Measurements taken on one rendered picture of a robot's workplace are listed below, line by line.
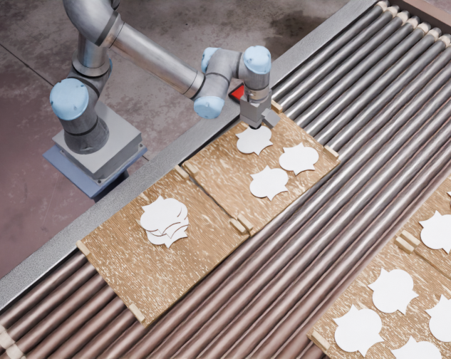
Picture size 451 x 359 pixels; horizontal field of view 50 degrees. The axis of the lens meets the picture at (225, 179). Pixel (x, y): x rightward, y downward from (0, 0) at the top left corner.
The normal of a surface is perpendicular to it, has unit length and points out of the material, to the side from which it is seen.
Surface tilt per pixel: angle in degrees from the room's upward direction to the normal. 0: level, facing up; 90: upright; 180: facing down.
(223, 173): 0
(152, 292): 0
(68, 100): 8
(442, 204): 0
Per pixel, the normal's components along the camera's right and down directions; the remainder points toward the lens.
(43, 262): -0.03, -0.51
